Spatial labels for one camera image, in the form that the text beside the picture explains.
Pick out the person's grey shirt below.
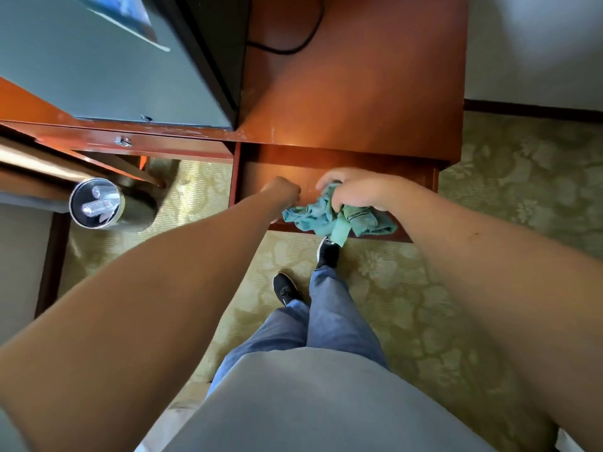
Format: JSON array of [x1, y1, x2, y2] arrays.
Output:
[[0, 347, 498, 452]]

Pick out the person's right black shoe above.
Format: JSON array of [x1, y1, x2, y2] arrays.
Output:
[[315, 236, 341, 270]]

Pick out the open wooden drawer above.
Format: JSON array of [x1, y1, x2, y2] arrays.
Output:
[[228, 143, 442, 244]]

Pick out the person's left hand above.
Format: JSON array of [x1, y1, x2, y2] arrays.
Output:
[[260, 176, 302, 225]]

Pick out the green blue cleaning cloth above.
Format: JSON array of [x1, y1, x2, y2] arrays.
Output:
[[281, 181, 399, 248]]

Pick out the grey mini fridge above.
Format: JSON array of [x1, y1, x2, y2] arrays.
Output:
[[0, 0, 251, 130]]

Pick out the person's black shoe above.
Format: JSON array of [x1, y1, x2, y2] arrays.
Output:
[[315, 236, 341, 270], [272, 272, 302, 308]]

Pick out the person's right hand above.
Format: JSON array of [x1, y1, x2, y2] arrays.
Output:
[[314, 167, 415, 213]]

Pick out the person's legs in blue jeans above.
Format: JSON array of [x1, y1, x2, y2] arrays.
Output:
[[206, 266, 389, 399]]

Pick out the black power cable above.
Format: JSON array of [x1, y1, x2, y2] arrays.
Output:
[[246, 0, 327, 56]]

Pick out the person's left forearm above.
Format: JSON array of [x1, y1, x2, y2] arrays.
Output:
[[0, 188, 288, 452]]

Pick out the person's left black shoe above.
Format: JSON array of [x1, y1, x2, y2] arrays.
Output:
[[272, 272, 302, 308]]

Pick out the person's right forearm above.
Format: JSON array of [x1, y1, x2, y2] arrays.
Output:
[[398, 183, 603, 452]]

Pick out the brown curtain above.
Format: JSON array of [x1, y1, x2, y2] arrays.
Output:
[[0, 136, 104, 203]]

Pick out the round metal trash bin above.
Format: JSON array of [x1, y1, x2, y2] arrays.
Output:
[[68, 177, 159, 232]]

